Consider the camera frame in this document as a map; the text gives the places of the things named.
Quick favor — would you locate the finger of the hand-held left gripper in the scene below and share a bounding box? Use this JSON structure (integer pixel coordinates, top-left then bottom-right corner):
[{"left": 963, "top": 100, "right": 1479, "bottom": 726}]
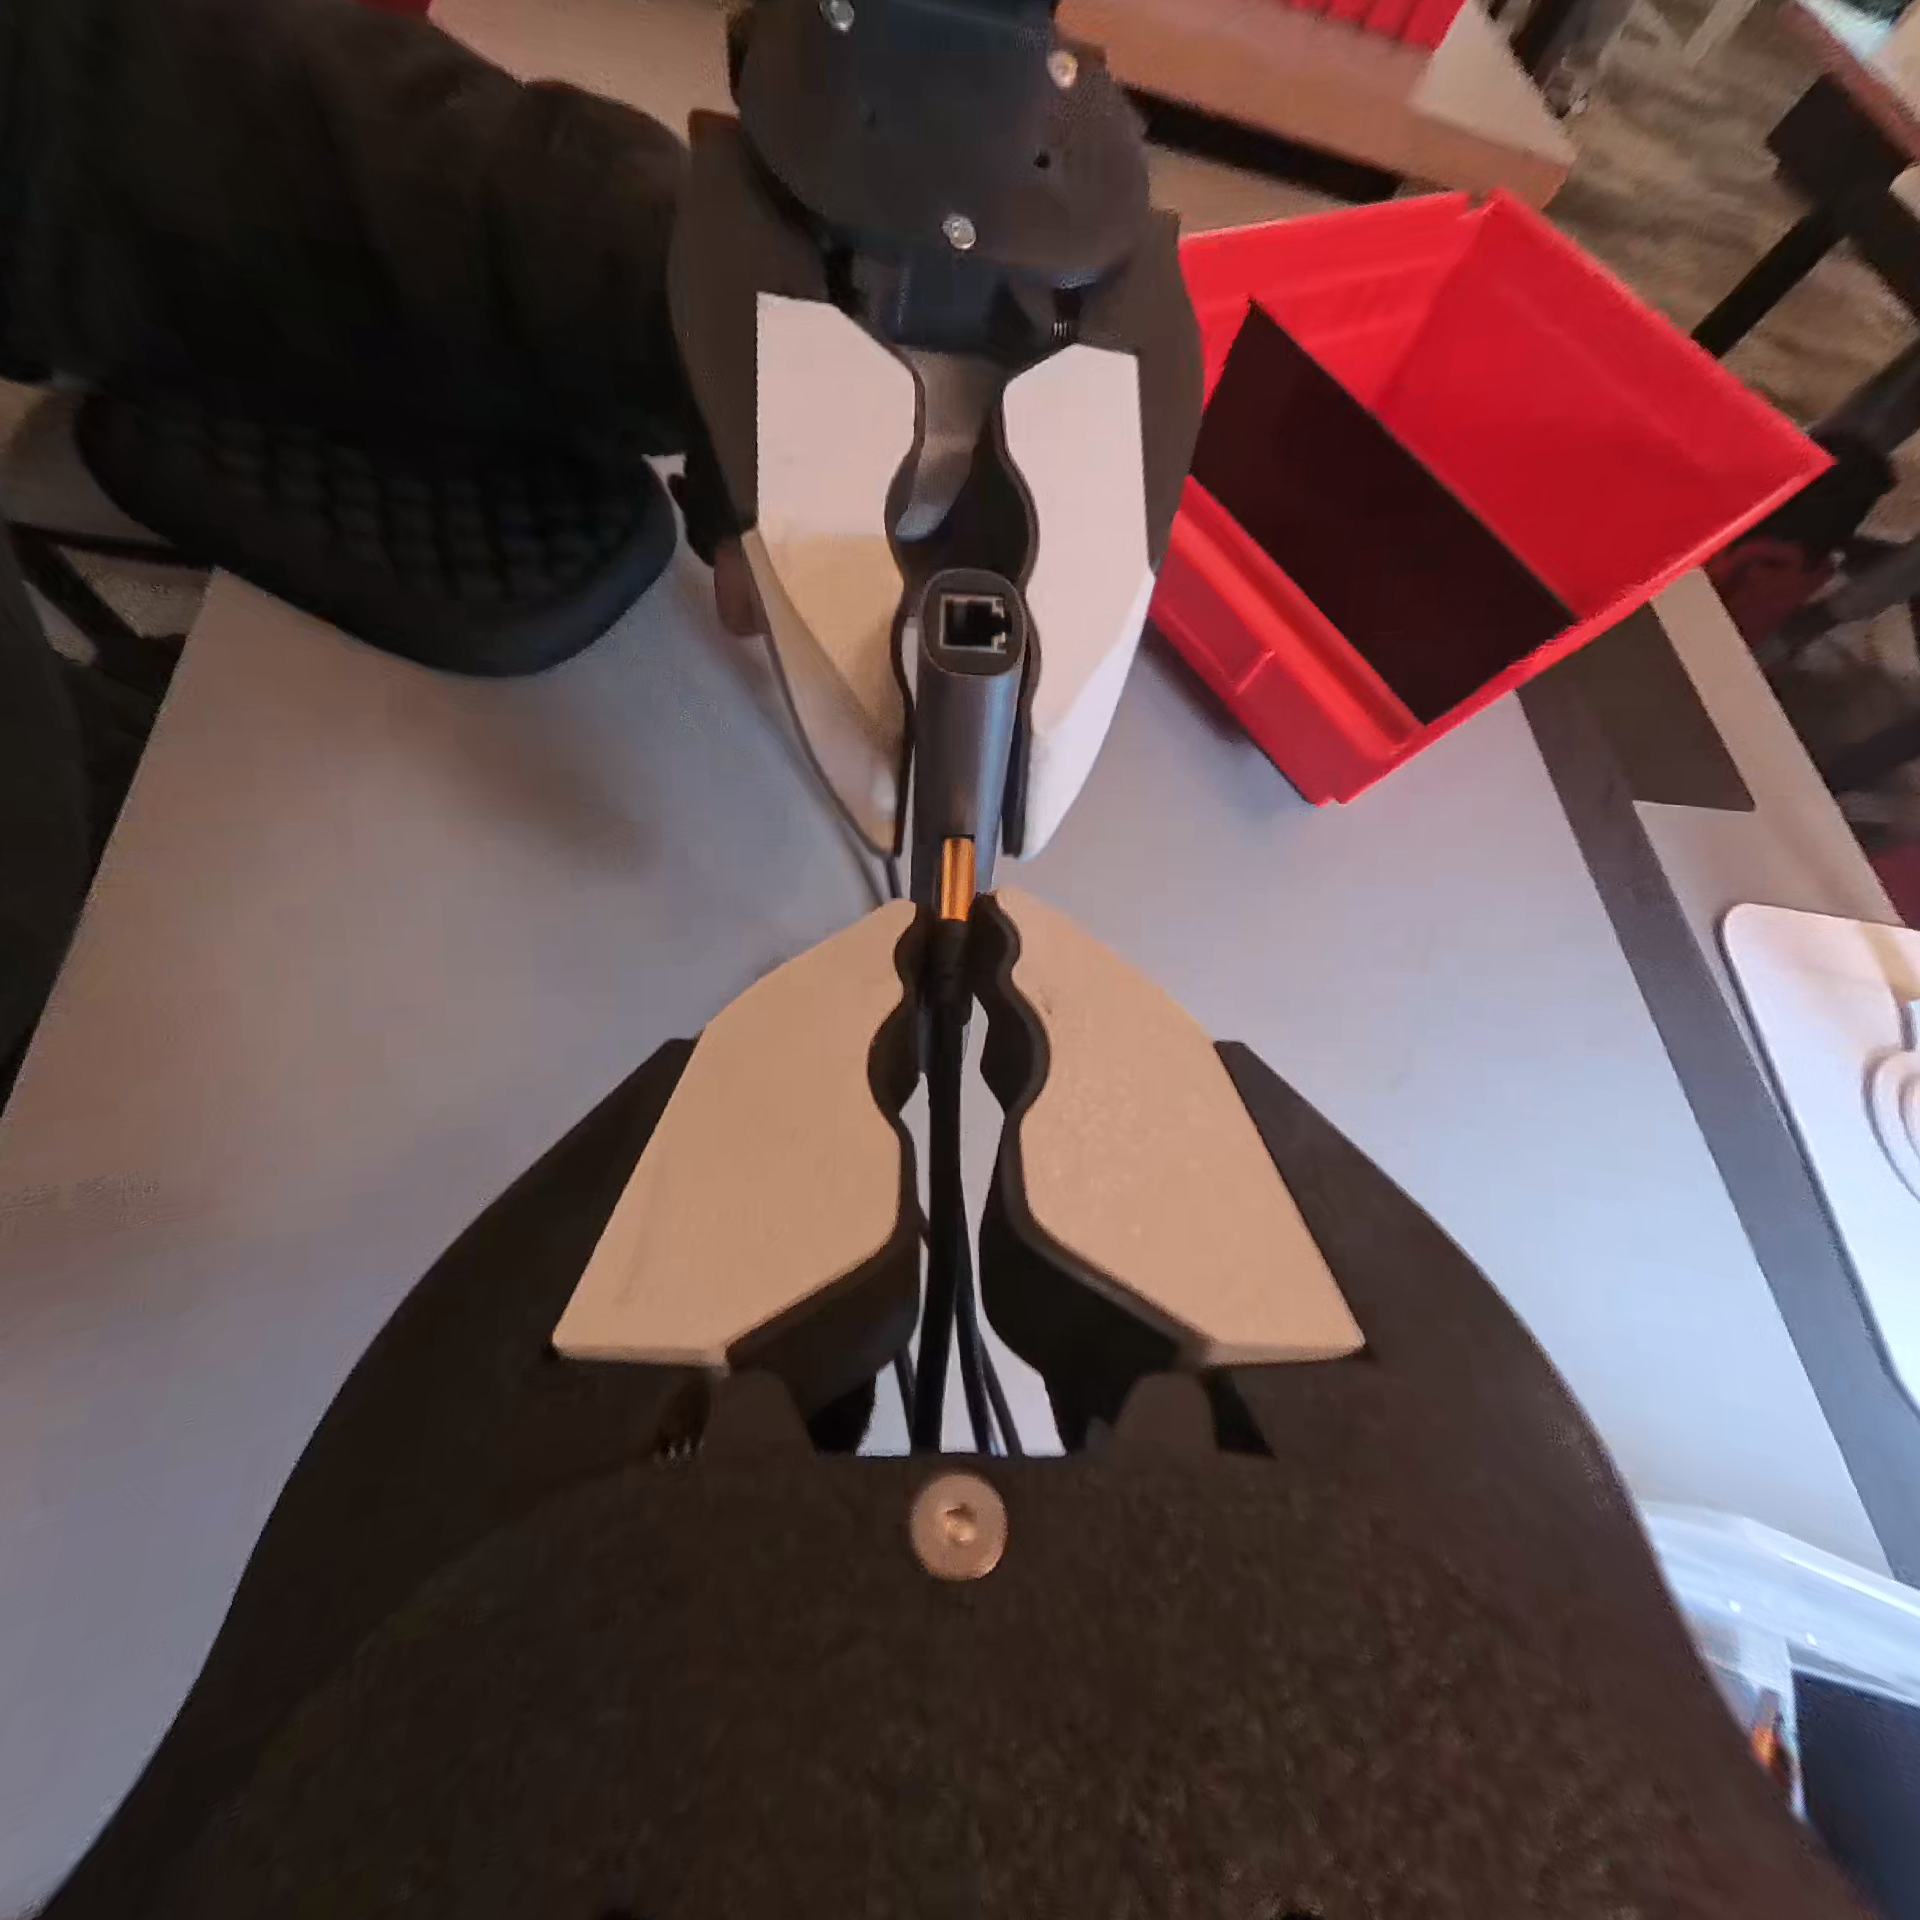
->
[
  {"left": 989, "top": 341, "right": 1158, "bottom": 864},
  {"left": 751, "top": 290, "right": 925, "bottom": 858}
]

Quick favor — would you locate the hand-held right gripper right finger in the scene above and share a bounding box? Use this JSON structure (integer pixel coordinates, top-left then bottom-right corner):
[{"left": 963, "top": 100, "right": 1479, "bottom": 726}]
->
[{"left": 975, "top": 886, "right": 1369, "bottom": 1449}]

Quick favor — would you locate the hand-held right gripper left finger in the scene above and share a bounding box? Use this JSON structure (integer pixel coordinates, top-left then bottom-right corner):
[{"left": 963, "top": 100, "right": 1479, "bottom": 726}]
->
[{"left": 551, "top": 898, "right": 928, "bottom": 1455}]

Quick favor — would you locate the black cable with grey plug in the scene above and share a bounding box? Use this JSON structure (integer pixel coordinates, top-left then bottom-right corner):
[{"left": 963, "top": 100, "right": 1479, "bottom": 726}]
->
[{"left": 761, "top": 631, "right": 890, "bottom": 902}]

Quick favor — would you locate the black cable with orange plugs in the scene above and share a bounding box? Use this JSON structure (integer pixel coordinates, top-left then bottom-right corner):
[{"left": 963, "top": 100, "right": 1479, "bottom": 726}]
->
[{"left": 896, "top": 838, "right": 1029, "bottom": 1458}]

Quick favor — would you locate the red plastic bin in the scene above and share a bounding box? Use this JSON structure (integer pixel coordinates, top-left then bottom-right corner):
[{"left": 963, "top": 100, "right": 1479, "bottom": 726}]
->
[{"left": 1146, "top": 188, "right": 1835, "bottom": 805}]

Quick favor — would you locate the clear plastic bin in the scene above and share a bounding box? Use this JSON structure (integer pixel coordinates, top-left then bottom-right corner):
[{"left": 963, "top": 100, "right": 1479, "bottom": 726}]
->
[{"left": 1642, "top": 1502, "right": 1920, "bottom": 1833}]

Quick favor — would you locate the person's left forearm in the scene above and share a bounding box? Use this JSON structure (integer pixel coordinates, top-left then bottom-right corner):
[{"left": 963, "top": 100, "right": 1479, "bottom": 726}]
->
[{"left": 0, "top": 0, "right": 705, "bottom": 451}]

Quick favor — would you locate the black bin divider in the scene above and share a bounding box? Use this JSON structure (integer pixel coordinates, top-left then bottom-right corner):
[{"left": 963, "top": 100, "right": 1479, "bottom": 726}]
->
[
  {"left": 1790, "top": 1667, "right": 1920, "bottom": 1861},
  {"left": 1192, "top": 300, "right": 1577, "bottom": 729}
]

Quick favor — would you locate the red ribbed bin white label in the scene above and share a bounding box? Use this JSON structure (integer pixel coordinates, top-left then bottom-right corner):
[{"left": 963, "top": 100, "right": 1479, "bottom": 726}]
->
[{"left": 1290, "top": 0, "right": 1479, "bottom": 48}]

